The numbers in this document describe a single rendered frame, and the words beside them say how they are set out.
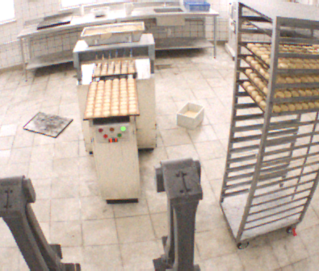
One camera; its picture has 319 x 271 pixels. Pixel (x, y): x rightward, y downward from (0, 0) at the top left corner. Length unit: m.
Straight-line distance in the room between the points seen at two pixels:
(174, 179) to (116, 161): 1.85
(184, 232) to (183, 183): 0.13
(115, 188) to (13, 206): 2.07
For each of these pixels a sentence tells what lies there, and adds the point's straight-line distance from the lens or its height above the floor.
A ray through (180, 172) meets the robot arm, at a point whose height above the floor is 1.62.
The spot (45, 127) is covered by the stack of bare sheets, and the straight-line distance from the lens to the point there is 4.12.
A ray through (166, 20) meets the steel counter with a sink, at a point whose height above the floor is 0.72.
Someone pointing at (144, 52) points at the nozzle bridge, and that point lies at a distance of 2.99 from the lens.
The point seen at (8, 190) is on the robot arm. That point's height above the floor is 1.61.
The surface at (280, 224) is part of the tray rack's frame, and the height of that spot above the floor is 0.15.
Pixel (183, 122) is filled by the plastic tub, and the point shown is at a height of 0.07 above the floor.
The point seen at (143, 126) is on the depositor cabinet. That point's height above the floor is 0.34.
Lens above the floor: 2.13
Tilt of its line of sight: 35 degrees down
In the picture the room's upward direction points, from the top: 1 degrees counter-clockwise
